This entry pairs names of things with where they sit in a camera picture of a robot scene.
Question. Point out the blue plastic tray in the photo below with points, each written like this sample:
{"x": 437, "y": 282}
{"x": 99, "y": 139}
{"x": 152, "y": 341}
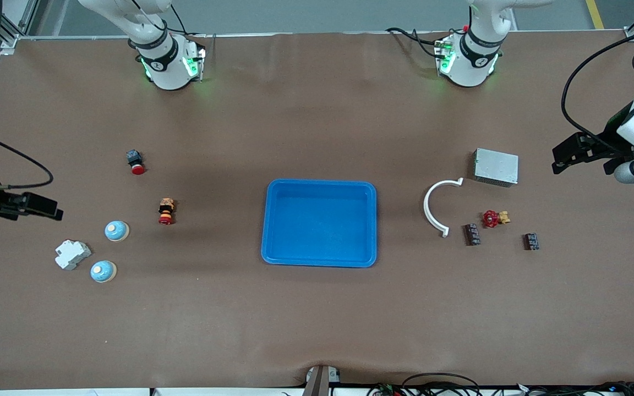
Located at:
{"x": 322, "y": 225}

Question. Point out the light blue service bell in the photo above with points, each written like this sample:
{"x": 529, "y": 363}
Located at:
{"x": 116, "y": 231}
{"x": 103, "y": 271}

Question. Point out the red push button black base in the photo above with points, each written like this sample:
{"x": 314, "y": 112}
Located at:
{"x": 136, "y": 163}

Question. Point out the brown table mat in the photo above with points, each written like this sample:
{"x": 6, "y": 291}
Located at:
{"x": 317, "y": 319}

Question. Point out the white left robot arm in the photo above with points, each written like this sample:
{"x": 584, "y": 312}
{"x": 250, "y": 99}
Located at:
{"x": 474, "y": 60}

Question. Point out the red yellow emergency stop button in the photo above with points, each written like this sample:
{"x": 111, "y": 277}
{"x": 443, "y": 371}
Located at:
{"x": 166, "y": 212}

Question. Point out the white circuit breaker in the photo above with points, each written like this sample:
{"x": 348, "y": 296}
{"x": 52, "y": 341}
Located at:
{"x": 72, "y": 254}

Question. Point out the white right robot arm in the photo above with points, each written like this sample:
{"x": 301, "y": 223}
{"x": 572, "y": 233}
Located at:
{"x": 165, "y": 60}

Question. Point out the black terminal block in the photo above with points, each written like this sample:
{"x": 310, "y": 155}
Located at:
{"x": 472, "y": 235}

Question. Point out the grey metal box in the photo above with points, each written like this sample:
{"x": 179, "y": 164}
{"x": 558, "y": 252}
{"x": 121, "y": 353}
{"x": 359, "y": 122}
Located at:
{"x": 496, "y": 166}

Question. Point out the dark cylindrical capacitor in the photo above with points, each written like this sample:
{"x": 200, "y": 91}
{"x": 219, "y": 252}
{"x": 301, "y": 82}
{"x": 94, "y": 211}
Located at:
{"x": 531, "y": 241}

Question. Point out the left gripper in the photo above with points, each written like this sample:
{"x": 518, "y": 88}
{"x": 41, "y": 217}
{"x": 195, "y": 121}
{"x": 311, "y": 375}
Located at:
{"x": 607, "y": 144}

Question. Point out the red valve brass fitting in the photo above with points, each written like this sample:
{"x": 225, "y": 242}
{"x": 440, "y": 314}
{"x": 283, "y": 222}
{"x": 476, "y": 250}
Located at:
{"x": 492, "y": 219}

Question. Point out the white curved plastic clamp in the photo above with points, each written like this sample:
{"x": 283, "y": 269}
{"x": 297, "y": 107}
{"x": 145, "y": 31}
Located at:
{"x": 427, "y": 212}

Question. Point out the grey camera stand post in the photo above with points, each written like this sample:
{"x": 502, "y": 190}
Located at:
{"x": 320, "y": 379}

